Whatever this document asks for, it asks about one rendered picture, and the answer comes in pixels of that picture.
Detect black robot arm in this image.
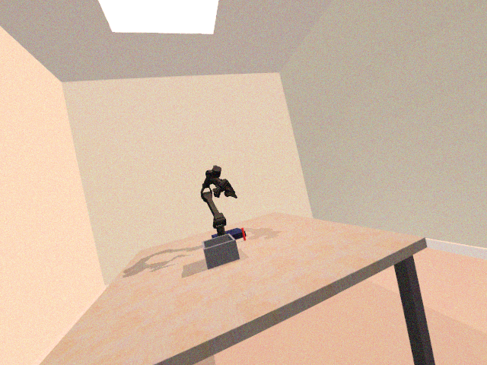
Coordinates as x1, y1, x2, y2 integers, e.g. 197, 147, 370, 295
201, 165, 227, 236

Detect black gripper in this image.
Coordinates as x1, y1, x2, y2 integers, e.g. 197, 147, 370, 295
215, 179, 237, 198

